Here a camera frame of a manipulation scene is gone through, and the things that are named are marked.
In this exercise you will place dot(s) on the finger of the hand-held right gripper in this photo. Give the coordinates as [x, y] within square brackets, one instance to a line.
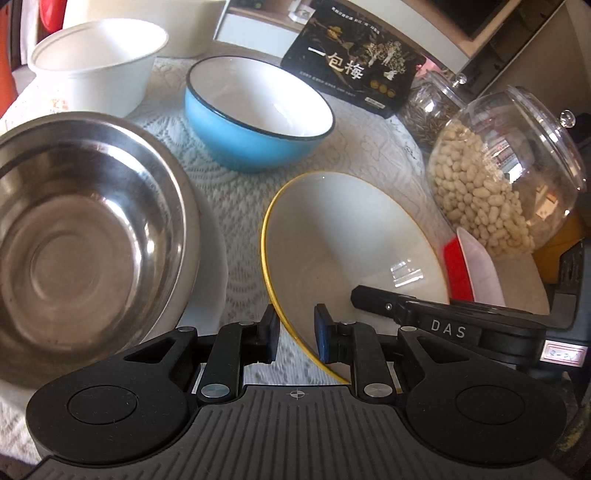
[376, 301]

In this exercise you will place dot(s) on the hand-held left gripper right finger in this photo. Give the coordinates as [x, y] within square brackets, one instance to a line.
[323, 337]

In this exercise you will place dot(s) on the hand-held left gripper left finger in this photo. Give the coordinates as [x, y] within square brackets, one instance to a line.
[272, 333]

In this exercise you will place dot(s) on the yellow-rimmed white plate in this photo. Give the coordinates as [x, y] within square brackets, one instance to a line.
[332, 230]

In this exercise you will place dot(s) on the white ceramic plate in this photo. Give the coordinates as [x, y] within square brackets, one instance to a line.
[210, 277]

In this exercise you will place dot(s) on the blue enamel bowl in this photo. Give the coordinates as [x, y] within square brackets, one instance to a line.
[221, 134]

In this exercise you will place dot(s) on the stainless steel bowl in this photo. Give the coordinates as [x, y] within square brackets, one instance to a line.
[92, 230]

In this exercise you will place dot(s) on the red and white scoop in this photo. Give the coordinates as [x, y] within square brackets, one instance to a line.
[455, 267]

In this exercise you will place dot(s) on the white lace tablecloth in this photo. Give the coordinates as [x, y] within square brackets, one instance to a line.
[231, 207]

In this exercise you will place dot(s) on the glass jar of peanuts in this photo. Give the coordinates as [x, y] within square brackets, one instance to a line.
[471, 198]

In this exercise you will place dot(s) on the glass jar of sunflower seeds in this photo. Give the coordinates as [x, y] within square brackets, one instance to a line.
[429, 115]

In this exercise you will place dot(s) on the black snack packet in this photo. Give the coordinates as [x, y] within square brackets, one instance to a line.
[351, 69]

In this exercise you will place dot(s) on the white low cabinet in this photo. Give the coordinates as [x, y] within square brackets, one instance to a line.
[249, 32]

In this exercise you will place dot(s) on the orange plastic chair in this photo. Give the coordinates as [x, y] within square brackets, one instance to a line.
[7, 87]

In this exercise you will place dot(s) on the red fire extinguisher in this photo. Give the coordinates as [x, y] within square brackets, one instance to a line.
[48, 14]

